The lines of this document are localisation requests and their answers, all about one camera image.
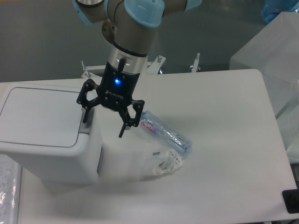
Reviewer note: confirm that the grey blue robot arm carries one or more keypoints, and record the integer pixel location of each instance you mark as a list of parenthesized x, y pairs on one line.
[(136, 23)]

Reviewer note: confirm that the crushed clear plastic bottle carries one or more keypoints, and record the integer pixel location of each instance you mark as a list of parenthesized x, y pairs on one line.
[(164, 133)]

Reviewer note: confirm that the black device at table edge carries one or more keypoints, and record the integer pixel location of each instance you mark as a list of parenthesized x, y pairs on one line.
[(291, 199)]

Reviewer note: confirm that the white push-lid trash can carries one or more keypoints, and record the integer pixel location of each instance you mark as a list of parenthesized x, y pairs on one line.
[(42, 129)]

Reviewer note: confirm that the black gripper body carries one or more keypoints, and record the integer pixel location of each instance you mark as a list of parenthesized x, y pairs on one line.
[(117, 87)]

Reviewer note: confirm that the crumpled white paper carton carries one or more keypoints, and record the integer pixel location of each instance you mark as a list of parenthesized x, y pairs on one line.
[(160, 163)]

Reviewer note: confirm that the plastic sleeved paper sheet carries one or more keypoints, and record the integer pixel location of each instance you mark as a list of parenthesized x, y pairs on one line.
[(10, 186)]

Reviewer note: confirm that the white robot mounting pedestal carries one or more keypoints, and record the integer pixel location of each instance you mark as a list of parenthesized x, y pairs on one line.
[(153, 67)]

